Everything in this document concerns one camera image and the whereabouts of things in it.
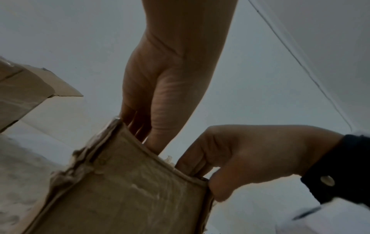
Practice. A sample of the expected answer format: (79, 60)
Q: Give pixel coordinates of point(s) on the paper box with tall flap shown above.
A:
(20, 91)

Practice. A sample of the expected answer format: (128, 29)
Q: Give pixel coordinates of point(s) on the paper box with notched rim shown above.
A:
(121, 194)

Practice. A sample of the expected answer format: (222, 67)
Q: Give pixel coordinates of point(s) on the person's right hand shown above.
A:
(260, 155)

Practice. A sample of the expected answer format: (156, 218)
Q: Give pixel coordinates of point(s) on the person's left hand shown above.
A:
(179, 68)

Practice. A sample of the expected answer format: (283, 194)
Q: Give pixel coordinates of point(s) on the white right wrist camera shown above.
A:
(332, 219)

